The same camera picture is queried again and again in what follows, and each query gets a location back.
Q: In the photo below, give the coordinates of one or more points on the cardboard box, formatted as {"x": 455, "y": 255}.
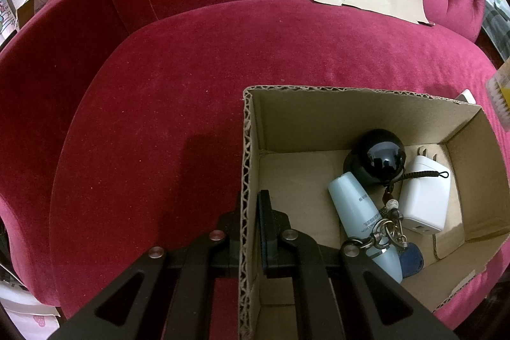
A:
{"x": 303, "y": 117}

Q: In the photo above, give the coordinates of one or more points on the blue key fob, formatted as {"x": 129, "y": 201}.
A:
{"x": 412, "y": 262}

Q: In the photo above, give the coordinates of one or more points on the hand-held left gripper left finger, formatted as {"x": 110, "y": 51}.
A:
{"x": 227, "y": 244}

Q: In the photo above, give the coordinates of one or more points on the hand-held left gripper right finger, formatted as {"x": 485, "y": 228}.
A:
{"x": 263, "y": 228}

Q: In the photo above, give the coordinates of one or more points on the light blue cosmetic tube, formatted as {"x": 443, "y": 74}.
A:
{"x": 350, "y": 204}

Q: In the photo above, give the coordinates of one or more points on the white pink printed bag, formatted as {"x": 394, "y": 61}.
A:
{"x": 32, "y": 320}

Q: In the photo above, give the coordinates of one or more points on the large white charger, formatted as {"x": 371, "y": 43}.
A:
{"x": 424, "y": 196}

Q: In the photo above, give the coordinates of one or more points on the small white charger cube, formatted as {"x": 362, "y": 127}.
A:
{"x": 465, "y": 96}

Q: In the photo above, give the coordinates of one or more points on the pink cartoon cat curtain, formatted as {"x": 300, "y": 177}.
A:
{"x": 7, "y": 17}

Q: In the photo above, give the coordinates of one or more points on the glossy black ball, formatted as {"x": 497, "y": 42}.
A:
{"x": 378, "y": 152}

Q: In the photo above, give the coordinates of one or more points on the cotton swab jar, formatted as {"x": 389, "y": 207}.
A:
{"x": 501, "y": 97}

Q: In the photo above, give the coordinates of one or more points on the red tufted velvet sofa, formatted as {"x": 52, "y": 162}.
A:
{"x": 159, "y": 85}

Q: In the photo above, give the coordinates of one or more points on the brown box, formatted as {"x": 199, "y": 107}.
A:
{"x": 36, "y": 5}

